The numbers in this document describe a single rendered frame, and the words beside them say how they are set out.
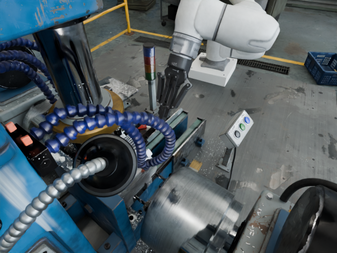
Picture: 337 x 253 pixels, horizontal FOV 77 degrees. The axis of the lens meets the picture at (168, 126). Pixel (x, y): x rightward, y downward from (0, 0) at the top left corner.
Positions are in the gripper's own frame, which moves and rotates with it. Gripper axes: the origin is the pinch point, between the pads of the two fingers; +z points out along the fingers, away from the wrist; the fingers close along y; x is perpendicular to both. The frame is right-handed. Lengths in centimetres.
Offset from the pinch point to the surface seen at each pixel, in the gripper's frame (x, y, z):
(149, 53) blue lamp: 28.9, -34.3, -16.8
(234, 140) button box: 20.1, 21.9, 2.7
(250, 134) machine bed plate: 63, 22, 8
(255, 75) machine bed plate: 118, 1, -24
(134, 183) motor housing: -10.0, 2.8, 22.0
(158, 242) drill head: -21.0, 21.1, 23.4
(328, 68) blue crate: 358, 55, -72
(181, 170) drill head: -9.3, 16.2, 9.1
